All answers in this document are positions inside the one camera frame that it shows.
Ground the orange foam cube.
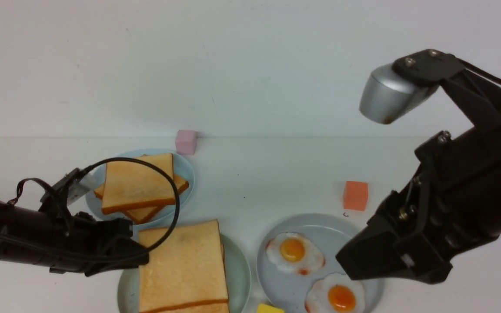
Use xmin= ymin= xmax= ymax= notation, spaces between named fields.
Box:
xmin=343 ymin=181 xmax=369 ymax=212

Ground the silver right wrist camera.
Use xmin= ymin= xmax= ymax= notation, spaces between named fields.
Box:
xmin=359 ymin=63 xmax=439 ymax=125

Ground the black camera cable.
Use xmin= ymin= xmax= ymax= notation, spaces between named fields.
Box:
xmin=7 ymin=157 xmax=180 ymax=261

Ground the grey egg plate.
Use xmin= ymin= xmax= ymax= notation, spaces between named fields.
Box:
xmin=257 ymin=213 xmax=385 ymax=313

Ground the blue bread plate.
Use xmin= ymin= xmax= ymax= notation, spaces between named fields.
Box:
xmin=85 ymin=149 xmax=195 ymax=229

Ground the fried egg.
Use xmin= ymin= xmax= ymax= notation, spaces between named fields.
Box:
xmin=161 ymin=303 xmax=230 ymax=313
xmin=266 ymin=232 xmax=326 ymax=276
xmin=304 ymin=272 xmax=366 ymax=313

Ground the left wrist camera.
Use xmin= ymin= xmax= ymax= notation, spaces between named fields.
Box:
xmin=39 ymin=168 xmax=97 ymax=214

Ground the pink foam cube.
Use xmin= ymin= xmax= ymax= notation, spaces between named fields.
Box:
xmin=175 ymin=130 xmax=197 ymax=155

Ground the yellow foam cube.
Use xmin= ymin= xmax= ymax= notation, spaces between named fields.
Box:
xmin=256 ymin=303 xmax=285 ymax=313

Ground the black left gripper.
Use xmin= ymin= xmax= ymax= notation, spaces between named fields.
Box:
xmin=49 ymin=212 xmax=149 ymax=277

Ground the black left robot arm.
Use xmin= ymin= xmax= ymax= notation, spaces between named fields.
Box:
xmin=0 ymin=201 xmax=149 ymax=277

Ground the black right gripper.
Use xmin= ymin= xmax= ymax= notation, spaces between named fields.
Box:
xmin=335 ymin=174 xmax=497 ymax=284

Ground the mint green plate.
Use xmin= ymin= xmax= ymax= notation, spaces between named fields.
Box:
xmin=117 ymin=234 xmax=252 ymax=313

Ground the toast slice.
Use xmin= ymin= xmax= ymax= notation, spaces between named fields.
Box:
xmin=93 ymin=174 xmax=190 ymax=224
xmin=101 ymin=162 xmax=175 ymax=214
xmin=139 ymin=220 xmax=229 ymax=313

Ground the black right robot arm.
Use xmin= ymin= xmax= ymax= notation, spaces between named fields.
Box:
xmin=335 ymin=130 xmax=501 ymax=285

